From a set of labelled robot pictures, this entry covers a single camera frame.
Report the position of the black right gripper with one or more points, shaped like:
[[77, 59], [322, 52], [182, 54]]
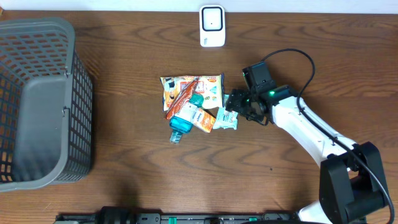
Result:
[[233, 104]]

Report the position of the small teal wipes packet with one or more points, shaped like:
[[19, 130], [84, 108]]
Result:
[[224, 118]]

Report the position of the orange tissue pack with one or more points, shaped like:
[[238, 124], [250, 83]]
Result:
[[203, 120]]

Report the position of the red snack stick packet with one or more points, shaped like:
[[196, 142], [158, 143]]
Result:
[[183, 97]]

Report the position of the teal mouthwash bottle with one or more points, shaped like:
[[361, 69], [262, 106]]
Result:
[[181, 123]]

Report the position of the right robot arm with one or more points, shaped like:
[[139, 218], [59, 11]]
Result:
[[352, 179]]

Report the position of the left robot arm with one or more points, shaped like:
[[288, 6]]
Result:
[[115, 215]]

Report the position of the white barcode scanner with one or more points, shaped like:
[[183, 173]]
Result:
[[212, 26]]

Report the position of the grey plastic mesh basket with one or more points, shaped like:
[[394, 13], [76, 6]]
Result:
[[46, 105]]

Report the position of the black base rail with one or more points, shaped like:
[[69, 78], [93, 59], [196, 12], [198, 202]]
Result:
[[155, 218]]

